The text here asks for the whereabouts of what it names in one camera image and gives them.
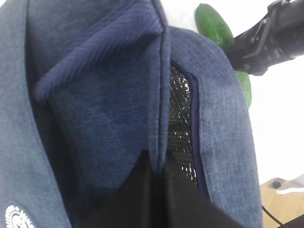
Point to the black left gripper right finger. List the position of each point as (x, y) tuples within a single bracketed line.
[(187, 207)]

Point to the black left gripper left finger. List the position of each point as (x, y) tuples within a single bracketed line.
[(132, 205)]

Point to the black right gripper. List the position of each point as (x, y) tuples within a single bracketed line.
[(278, 37)]

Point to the green cucumber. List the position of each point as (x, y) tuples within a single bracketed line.
[(210, 24)]

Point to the dark blue lunch bag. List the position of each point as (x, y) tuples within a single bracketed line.
[(87, 85)]

